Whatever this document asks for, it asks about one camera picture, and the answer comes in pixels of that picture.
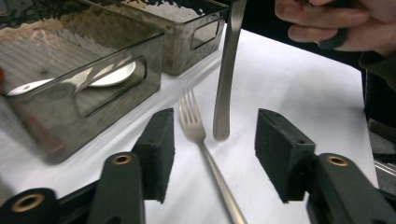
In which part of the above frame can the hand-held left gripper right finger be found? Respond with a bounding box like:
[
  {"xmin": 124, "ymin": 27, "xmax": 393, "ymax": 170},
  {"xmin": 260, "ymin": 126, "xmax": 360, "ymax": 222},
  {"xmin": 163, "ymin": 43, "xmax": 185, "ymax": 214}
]
[{"xmin": 254, "ymin": 107, "xmax": 318, "ymax": 204}]

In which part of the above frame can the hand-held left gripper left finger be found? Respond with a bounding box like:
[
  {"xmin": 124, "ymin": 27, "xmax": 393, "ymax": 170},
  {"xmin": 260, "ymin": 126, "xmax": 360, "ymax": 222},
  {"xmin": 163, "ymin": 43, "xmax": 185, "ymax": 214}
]
[{"xmin": 132, "ymin": 107, "xmax": 176, "ymax": 204}]

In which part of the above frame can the steel fork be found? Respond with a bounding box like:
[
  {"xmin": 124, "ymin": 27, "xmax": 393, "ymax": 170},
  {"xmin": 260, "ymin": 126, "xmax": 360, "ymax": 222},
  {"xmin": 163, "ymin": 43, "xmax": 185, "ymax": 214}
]
[{"xmin": 177, "ymin": 88, "xmax": 249, "ymax": 224}]

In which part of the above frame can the translucent grey plastic bin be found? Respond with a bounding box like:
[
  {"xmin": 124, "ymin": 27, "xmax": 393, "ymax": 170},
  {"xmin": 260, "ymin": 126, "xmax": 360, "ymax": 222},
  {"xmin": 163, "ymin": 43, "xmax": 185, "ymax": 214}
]
[
  {"xmin": 78, "ymin": 0, "xmax": 231, "ymax": 77},
  {"xmin": 0, "ymin": 0, "xmax": 165, "ymax": 165}
]

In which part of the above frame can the steel table knife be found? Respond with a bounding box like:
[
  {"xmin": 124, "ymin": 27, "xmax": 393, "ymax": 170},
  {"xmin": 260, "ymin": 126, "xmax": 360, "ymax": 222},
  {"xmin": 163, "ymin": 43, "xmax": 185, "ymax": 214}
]
[{"xmin": 212, "ymin": 0, "xmax": 248, "ymax": 142}]

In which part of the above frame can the white ceramic spoon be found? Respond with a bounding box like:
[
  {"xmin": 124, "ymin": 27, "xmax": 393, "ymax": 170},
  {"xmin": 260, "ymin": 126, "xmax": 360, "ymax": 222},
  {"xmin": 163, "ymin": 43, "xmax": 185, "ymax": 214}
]
[{"xmin": 6, "ymin": 60, "xmax": 138, "ymax": 97}]

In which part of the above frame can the white tablecloth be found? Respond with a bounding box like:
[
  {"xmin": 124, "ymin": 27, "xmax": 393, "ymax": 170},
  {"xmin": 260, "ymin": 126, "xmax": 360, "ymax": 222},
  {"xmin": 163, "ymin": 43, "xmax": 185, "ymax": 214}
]
[{"xmin": 0, "ymin": 29, "xmax": 379, "ymax": 224}]

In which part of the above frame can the metal floor rail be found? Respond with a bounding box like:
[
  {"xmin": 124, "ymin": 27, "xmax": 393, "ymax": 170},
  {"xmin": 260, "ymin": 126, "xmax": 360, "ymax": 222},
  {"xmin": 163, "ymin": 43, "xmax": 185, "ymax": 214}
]
[{"xmin": 373, "ymin": 159, "xmax": 396, "ymax": 176}]

